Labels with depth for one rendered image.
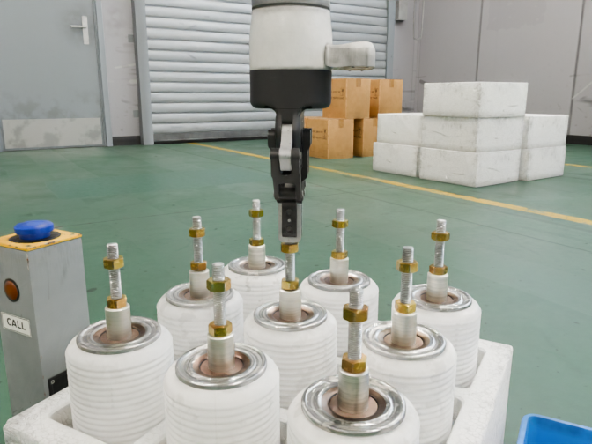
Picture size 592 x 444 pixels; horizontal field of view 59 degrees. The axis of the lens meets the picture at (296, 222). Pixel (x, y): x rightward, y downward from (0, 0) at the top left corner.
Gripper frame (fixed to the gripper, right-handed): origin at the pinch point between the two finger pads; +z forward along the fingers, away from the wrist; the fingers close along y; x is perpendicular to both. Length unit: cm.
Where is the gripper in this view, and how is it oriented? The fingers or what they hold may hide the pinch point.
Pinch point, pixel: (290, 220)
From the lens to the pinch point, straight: 51.6
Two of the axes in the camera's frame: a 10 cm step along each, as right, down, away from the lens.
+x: 10.0, 0.2, -0.7
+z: 0.0, 9.7, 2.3
